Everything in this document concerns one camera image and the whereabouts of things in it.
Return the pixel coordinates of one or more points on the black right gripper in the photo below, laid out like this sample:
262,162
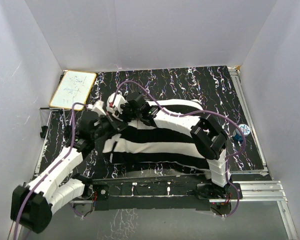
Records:
124,107

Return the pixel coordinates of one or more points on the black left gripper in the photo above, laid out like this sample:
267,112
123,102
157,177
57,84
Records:
116,127

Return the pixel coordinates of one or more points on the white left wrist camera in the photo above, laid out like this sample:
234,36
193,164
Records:
97,107

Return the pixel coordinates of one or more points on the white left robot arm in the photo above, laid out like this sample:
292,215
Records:
50,185

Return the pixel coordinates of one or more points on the blue white tape roll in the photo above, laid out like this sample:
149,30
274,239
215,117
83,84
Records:
243,132

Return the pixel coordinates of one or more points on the yellow framed whiteboard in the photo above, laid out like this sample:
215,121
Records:
74,87

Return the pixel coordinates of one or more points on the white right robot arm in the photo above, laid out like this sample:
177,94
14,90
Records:
186,117

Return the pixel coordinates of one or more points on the aluminium table frame rail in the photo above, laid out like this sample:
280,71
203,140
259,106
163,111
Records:
185,193

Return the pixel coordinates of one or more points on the black white striped pillowcase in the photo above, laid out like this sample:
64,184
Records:
139,143

